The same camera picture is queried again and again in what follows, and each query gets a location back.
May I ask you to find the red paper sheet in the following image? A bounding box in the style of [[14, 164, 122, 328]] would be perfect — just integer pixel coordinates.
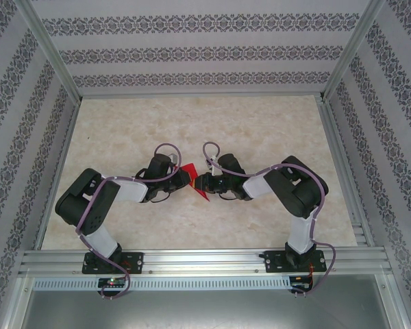
[[179, 163, 210, 203]]

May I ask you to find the grey metal sheet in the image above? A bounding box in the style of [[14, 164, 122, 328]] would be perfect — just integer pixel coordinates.
[[20, 290, 407, 329]]

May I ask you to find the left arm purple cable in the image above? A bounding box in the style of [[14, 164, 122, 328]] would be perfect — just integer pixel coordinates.
[[75, 143, 183, 301]]

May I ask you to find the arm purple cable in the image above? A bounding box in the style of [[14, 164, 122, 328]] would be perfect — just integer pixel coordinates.
[[75, 143, 183, 301], [201, 141, 338, 298]]

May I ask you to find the aluminium mounting rail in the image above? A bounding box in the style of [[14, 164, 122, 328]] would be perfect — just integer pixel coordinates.
[[18, 249, 393, 277]]

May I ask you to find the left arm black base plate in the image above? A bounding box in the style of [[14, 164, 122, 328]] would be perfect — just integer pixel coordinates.
[[82, 252, 145, 275]]

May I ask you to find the aluminium frame crossbar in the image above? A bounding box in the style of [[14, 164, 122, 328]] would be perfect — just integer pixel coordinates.
[[78, 90, 326, 100]]

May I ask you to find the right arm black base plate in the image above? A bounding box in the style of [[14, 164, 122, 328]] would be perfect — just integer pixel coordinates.
[[264, 249, 327, 274]]

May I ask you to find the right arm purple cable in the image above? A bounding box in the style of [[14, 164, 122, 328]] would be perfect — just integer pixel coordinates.
[[201, 141, 338, 298]]

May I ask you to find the slotted grey cable duct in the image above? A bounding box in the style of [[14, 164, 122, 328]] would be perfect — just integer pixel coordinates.
[[32, 276, 294, 291]]

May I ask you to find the aluminium side rail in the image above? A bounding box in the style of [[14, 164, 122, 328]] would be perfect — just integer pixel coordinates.
[[316, 97, 376, 247], [34, 101, 82, 249]]

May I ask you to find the aluminium frame post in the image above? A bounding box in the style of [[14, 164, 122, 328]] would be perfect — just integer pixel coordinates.
[[320, 0, 388, 103], [16, 0, 83, 103]]

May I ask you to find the aluminium frame bar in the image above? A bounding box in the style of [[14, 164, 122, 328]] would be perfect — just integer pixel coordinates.
[[376, 276, 411, 329], [0, 276, 35, 329]]

